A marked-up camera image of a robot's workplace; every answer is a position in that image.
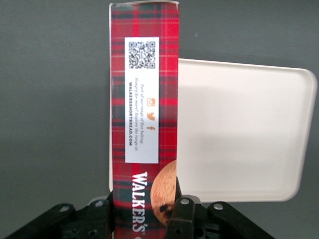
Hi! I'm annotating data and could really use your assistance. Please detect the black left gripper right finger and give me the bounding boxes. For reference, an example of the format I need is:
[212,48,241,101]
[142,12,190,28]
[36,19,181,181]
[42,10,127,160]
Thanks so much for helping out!
[164,175,275,239]

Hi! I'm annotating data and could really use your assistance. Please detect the white rectangular tray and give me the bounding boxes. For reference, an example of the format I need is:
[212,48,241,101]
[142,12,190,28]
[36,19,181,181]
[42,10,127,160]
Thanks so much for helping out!
[177,58,319,204]

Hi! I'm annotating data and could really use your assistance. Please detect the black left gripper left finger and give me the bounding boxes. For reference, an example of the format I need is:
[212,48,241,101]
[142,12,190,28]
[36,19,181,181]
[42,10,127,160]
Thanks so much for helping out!
[4,191,114,239]

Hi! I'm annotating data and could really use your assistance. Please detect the red tartan cookie box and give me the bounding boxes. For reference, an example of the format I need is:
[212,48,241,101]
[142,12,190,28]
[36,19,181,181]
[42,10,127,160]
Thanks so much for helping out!
[108,1,180,239]

